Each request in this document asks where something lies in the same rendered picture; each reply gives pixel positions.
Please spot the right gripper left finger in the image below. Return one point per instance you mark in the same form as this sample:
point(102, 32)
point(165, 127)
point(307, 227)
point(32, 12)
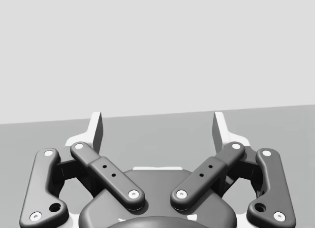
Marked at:
point(105, 170)

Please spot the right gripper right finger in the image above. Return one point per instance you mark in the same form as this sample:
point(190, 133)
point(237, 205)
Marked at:
point(209, 170)

